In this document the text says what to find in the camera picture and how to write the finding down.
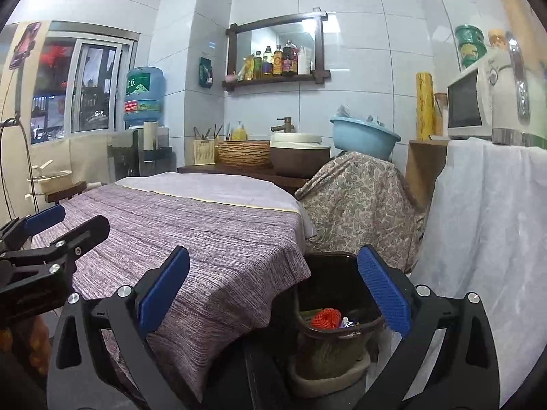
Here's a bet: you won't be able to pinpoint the grey-blue towel holder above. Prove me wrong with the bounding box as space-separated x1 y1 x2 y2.
145 145 174 163

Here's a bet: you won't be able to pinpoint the brown and white sink basin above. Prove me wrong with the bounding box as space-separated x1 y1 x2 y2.
269 132 332 178

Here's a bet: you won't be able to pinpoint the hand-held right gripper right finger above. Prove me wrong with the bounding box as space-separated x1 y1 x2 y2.
357 245 501 410

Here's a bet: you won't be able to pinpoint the sliding window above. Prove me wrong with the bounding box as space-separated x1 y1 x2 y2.
30 30 139 144

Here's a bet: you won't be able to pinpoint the white stacked cooking pots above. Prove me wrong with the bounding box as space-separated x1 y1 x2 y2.
26 160 73 199

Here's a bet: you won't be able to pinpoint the yellow patterned roll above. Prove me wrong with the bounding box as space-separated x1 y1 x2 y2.
416 72 434 141

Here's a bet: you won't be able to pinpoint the water dispenser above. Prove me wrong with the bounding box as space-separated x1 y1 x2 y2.
107 128 146 178

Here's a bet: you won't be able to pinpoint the black cable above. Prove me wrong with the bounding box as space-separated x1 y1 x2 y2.
0 68 35 218

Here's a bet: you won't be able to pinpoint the blue water jug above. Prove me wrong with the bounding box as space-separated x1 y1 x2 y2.
123 66 166 126

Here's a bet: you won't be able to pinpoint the light blue plastic basin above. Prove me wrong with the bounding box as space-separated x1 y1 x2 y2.
330 115 401 161

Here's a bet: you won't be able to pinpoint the beige chopstick holder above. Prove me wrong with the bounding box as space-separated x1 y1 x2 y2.
193 139 215 166

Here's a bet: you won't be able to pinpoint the white cloth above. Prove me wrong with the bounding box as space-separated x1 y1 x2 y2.
412 137 547 410

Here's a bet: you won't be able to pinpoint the orange foam fruit net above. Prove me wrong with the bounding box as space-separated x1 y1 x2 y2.
310 307 343 330

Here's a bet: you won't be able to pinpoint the bunch of dark chopsticks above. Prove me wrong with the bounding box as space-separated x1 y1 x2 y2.
194 124 223 141

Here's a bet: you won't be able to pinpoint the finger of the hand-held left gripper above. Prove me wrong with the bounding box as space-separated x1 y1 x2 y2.
0 204 66 244
40 215 111 274

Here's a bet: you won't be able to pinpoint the row of condiment bottles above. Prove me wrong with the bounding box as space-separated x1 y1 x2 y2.
239 40 312 81

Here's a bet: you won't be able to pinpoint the white insulated bottle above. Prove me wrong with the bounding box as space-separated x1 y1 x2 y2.
491 32 547 148

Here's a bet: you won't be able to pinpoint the beige plastic basin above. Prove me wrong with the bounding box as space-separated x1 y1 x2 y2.
287 346 372 399

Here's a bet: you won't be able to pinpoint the dark brown trash bin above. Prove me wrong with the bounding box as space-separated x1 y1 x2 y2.
291 252 385 381

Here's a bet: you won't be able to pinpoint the green wall packet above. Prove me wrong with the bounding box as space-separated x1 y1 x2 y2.
199 56 214 88

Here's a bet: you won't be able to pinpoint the glass jar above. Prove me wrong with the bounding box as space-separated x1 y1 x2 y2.
433 93 449 137

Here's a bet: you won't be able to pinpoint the white microwave oven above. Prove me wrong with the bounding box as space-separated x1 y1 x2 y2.
447 57 513 139

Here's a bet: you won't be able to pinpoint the wooden framed mirror shelf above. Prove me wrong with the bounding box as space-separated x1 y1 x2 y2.
221 7 332 92

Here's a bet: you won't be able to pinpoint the dark wooden chair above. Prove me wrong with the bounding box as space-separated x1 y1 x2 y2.
45 180 88 206

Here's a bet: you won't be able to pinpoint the paisley patterned cloth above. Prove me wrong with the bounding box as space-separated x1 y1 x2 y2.
295 151 428 272

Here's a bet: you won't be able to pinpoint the paper towel roll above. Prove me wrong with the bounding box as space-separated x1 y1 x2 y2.
143 122 160 154

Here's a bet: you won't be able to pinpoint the woven basket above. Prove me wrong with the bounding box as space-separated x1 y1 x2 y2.
217 139 272 168

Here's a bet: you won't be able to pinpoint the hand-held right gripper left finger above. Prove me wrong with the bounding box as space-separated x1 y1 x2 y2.
46 245 191 410

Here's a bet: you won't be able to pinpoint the wooden cabinet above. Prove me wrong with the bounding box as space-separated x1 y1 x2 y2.
405 139 451 210

